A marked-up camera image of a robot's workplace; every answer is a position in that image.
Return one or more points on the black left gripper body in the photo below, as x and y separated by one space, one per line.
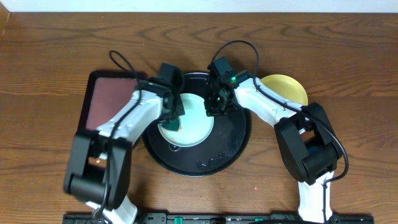
178 109

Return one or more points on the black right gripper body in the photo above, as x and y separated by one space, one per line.
217 105

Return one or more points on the green sponge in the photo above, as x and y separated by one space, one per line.
171 125

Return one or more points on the light green plate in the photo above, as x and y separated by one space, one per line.
195 125

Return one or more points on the yellow plate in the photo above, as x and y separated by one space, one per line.
287 87

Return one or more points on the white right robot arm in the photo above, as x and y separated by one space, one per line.
307 143

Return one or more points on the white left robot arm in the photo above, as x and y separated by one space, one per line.
98 170

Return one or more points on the round black tray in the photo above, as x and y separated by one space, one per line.
226 142

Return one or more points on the black rectangular tray, red water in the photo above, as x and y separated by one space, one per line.
107 92

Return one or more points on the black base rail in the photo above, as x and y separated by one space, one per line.
162 218

